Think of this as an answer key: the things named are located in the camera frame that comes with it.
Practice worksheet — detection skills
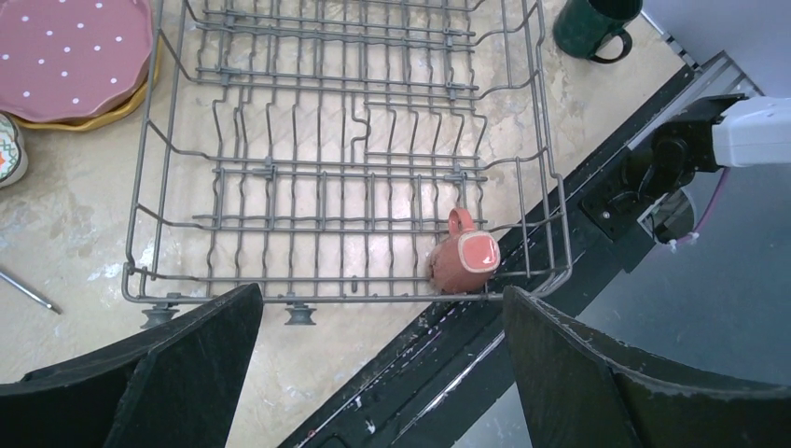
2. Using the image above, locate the dark green mug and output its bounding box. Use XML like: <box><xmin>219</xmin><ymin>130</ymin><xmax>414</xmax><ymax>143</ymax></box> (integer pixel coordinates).
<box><xmin>552</xmin><ymin>0</ymin><xmax>644</xmax><ymax>64</ymax></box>

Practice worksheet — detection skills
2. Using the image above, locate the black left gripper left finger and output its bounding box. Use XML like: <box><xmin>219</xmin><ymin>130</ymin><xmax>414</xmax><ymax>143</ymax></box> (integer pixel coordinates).
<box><xmin>1</xmin><ymin>285</ymin><xmax>264</xmax><ymax>447</ymax></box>

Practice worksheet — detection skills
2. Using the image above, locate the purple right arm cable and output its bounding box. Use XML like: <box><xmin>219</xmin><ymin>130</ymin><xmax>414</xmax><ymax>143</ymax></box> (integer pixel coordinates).
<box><xmin>667</xmin><ymin>166</ymin><xmax>731</xmax><ymax>248</ymax></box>

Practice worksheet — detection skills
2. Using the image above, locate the grey wire dish rack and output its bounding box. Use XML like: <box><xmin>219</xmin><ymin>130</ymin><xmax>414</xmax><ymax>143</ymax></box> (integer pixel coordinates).
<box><xmin>121</xmin><ymin>1</ymin><xmax>573</xmax><ymax>325</ymax></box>

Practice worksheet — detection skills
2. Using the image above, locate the pink dotted plate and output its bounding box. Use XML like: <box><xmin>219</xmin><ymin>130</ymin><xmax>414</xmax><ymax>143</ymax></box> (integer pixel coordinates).
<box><xmin>1</xmin><ymin>0</ymin><xmax>154</xmax><ymax>122</ymax></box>

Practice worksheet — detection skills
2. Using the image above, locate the yellow black screwdriver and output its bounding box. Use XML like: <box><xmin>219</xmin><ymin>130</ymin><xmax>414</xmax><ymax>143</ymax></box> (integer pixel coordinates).
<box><xmin>1</xmin><ymin>271</ymin><xmax>62</xmax><ymax>315</ymax></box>

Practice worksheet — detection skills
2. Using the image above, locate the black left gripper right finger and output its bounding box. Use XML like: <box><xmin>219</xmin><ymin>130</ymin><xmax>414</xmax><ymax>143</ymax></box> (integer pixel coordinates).
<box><xmin>503</xmin><ymin>287</ymin><xmax>790</xmax><ymax>447</ymax></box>

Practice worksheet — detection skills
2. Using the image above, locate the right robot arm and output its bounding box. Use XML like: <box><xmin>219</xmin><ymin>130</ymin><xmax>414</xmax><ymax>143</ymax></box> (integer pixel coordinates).
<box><xmin>607</xmin><ymin>93</ymin><xmax>790</xmax><ymax>248</ymax></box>

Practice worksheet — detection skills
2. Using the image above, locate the yellow plate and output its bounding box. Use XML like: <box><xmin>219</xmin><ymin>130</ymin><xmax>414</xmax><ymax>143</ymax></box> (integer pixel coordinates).
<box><xmin>10</xmin><ymin>37</ymin><xmax>164</xmax><ymax>133</ymax></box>

